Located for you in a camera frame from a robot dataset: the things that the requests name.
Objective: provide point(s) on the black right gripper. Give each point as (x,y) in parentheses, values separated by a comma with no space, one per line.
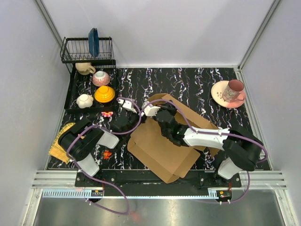
(168,106)

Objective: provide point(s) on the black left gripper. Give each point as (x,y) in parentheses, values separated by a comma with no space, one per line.
(135,114)

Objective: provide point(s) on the brown cardboard box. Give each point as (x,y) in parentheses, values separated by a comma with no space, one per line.
(166,160)

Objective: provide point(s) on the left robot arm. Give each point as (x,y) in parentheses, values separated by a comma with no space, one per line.
(81,138)

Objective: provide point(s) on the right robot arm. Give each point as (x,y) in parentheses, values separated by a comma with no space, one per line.
(242,147)

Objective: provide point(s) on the pink butterfly toy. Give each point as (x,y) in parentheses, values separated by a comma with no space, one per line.
(107,114)

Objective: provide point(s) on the yellow ribbed bowl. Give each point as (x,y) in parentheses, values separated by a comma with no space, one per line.
(104,94)

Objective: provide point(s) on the orange red small toy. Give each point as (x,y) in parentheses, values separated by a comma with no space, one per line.
(107,154)

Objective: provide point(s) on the black dish rack tray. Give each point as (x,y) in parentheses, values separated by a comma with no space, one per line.
(76,50)

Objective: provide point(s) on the white flower-shaped bowl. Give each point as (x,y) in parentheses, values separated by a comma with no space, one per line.
(84,101)

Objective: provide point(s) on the pink patterned bowl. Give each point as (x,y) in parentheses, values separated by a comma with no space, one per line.
(101,78)

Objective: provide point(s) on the cream pink floral plate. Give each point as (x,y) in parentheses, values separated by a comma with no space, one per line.
(216,92)

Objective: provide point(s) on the pink patterned mug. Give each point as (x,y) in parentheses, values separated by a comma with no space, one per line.
(233,91)

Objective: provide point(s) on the cream ceramic mug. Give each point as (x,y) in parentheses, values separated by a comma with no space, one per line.
(85,68)

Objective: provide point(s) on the yellow bamboo mat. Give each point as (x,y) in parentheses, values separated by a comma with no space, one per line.
(56,150)

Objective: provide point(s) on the blue plate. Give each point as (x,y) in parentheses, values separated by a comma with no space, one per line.
(93,42)

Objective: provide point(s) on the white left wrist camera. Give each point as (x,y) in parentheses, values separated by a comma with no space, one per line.
(127,105)

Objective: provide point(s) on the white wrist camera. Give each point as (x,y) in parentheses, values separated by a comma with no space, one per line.
(127,105)
(149,110)

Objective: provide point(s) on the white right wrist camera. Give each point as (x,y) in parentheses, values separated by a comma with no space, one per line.
(149,110)

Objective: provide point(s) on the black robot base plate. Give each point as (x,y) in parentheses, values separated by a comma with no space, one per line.
(144,184)

